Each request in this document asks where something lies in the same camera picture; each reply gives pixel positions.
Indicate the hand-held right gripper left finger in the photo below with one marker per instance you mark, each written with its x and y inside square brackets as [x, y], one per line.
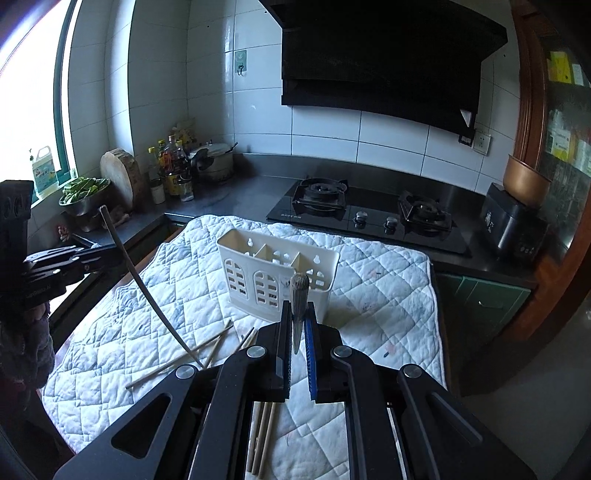
[284, 369]

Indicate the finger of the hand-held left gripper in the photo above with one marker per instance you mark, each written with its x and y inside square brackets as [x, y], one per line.
[69, 265]

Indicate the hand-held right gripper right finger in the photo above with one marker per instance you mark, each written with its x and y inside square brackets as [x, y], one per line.
[311, 364]

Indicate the white plastic utensil holder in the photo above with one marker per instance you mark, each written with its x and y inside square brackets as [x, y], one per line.
[249, 295]

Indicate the person's left forearm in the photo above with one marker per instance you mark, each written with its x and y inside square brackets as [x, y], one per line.
[25, 341]

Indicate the detergent bottle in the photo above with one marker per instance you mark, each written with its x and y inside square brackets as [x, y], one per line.
[45, 173]

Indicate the steel bowl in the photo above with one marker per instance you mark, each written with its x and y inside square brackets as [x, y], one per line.
[85, 206]

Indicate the green leafy vegetables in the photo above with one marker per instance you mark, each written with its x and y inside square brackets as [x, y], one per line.
[83, 187]

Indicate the white quilted mat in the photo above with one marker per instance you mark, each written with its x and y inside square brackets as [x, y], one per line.
[378, 295]

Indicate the round wooden cutting board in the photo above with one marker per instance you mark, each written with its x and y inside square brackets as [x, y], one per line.
[117, 177]

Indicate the cluster of condiment bottles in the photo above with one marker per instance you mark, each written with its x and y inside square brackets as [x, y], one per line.
[173, 166]

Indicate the black glass gas stove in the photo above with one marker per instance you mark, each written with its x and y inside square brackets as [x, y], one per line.
[369, 226]

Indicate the steel pressure cooker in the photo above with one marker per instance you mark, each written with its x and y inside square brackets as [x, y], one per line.
[214, 164]

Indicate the green cabinet door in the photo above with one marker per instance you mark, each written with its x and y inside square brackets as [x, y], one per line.
[480, 304]

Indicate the black toaster appliance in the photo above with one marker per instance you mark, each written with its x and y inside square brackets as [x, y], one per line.
[512, 226]

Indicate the copper inner pot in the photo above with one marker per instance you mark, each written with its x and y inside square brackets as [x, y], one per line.
[524, 177]

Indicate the black range hood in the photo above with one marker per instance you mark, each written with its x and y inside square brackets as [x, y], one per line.
[378, 60]

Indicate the wooden glass-door cabinet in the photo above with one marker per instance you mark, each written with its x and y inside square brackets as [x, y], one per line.
[563, 115]

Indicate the green window frame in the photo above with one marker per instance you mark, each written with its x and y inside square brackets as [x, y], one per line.
[62, 92]

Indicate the wall hook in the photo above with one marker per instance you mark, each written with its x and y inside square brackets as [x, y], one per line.
[240, 62]

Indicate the white wall socket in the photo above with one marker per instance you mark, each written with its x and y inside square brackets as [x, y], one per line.
[481, 143]

